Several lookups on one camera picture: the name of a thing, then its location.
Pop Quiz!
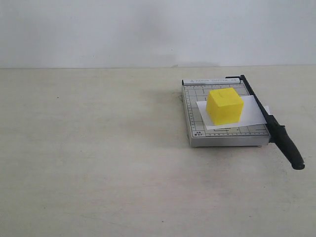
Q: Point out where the white paper sheet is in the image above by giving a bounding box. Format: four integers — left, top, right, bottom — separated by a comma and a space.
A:
196, 95, 267, 130

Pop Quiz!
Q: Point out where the grey paper cutter base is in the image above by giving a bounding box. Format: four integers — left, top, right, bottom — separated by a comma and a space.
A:
182, 76, 270, 147

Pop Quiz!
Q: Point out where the yellow foam cube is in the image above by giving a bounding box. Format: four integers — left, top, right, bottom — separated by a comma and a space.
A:
206, 88, 244, 125

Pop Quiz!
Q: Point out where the black cutter blade arm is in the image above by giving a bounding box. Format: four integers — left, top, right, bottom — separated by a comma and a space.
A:
239, 75, 305, 170

